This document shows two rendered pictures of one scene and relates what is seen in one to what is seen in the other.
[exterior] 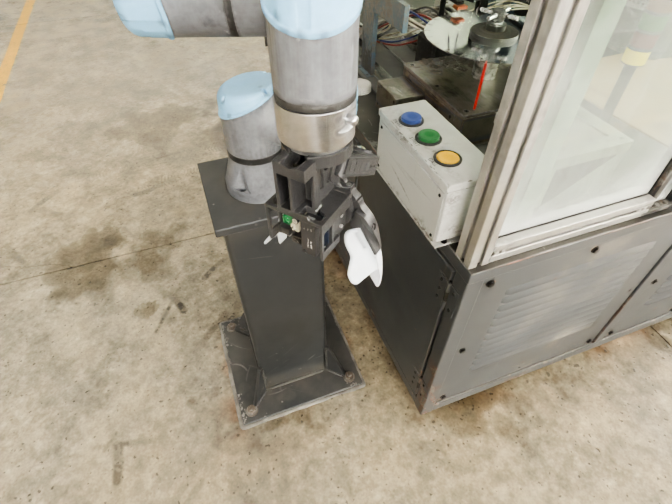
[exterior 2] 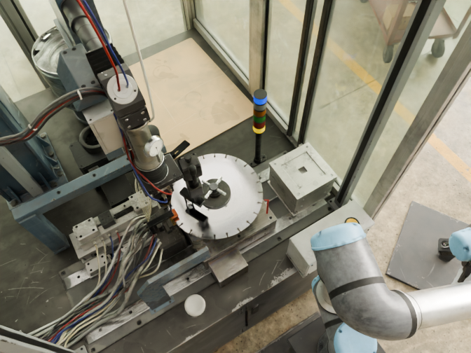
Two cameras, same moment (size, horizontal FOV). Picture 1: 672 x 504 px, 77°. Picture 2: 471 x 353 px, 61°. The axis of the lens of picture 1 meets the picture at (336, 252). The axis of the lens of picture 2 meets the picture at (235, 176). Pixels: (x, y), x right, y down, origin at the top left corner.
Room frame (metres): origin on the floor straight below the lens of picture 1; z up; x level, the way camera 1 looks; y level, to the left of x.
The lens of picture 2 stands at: (1.10, 0.27, 2.16)
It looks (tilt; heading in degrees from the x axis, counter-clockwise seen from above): 60 degrees down; 262
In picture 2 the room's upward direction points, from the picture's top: 3 degrees counter-clockwise
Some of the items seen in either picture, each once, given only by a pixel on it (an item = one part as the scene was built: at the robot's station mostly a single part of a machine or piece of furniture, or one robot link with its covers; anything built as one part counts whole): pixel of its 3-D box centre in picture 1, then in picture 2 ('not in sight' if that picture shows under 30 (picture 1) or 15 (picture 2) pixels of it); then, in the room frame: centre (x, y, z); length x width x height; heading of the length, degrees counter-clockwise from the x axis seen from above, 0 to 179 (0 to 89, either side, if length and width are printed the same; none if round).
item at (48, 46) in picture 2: not in sight; (87, 79); (1.52, -1.04, 0.93); 0.31 x 0.31 x 0.36
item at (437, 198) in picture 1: (429, 169); (329, 239); (0.71, -0.19, 0.82); 0.28 x 0.11 x 0.15; 20
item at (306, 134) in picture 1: (318, 118); not in sight; (0.36, 0.02, 1.13); 0.08 x 0.08 x 0.05
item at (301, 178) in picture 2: not in sight; (300, 180); (0.74, -0.44, 0.82); 0.18 x 0.18 x 0.15; 20
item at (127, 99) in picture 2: not in sight; (111, 84); (1.28, -0.45, 1.45); 0.35 x 0.07 x 0.28; 110
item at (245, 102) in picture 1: (253, 113); (351, 342); (0.77, 0.16, 0.91); 0.13 x 0.12 x 0.14; 92
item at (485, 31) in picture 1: (495, 28); (214, 192); (1.08, -0.38, 0.96); 0.11 x 0.11 x 0.03
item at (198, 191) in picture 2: not in sight; (191, 176); (1.14, -0.33, 1.17); 0.06 x 0.05 x 0.20; 11
